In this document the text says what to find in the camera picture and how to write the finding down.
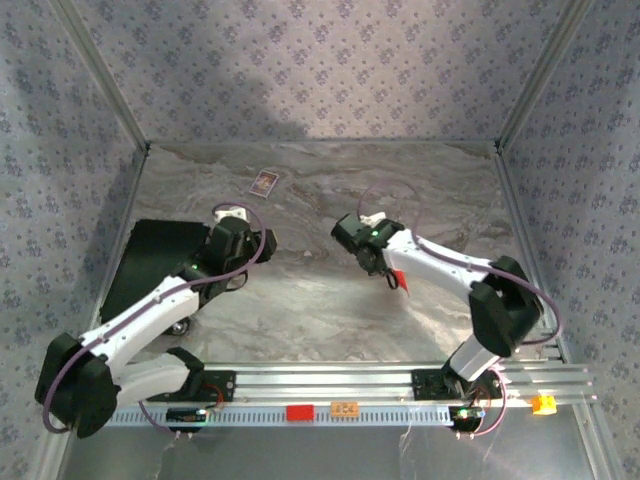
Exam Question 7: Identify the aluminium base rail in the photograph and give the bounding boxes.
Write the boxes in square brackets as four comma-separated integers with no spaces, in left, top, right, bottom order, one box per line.
[52,363,599,406]

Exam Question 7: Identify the slotted grey cable duct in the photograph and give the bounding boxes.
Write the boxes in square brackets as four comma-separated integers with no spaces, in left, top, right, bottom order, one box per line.
[107,404,482,429]

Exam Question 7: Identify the aluminium frame post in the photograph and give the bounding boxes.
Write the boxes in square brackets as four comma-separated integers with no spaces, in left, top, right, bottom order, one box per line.
[493,0,596,152]

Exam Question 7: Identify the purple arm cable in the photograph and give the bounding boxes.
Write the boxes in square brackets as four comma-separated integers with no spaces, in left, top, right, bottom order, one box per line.
[357,178,562,440]
[42,200,267,441]

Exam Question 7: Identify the red square paper sheet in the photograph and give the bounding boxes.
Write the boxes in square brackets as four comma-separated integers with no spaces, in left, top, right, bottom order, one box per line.
[391,268,412,300]

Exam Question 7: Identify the black controller board with led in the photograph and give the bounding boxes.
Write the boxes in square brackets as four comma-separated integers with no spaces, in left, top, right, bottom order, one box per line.
[448,405,486,432]

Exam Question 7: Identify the black ribbed case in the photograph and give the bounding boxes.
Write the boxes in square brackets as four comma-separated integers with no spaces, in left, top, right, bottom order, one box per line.
[98,218,214,337]

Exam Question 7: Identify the yellow orange plastic block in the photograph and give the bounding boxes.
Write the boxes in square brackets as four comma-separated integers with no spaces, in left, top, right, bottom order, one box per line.
[530,394,558,416]

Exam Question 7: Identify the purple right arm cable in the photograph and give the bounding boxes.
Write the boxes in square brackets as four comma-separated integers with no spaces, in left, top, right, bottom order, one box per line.
[357,178,562,440]

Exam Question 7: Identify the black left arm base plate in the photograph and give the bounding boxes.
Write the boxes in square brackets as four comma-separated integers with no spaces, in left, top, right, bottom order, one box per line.
[144,368,237,404]

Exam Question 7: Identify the small picture card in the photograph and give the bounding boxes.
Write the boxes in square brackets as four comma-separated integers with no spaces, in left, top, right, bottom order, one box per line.
[248,169,280,198]

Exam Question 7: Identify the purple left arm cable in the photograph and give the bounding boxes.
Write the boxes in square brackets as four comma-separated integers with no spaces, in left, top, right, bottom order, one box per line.
[42,200,267,441]

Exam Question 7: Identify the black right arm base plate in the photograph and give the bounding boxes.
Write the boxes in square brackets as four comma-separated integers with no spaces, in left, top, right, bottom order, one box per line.
[410,368,504,401]

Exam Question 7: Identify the aluminium table side rail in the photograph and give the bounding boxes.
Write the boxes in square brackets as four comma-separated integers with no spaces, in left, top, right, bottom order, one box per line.
[74,147,151,366]
[493,147,571,364]

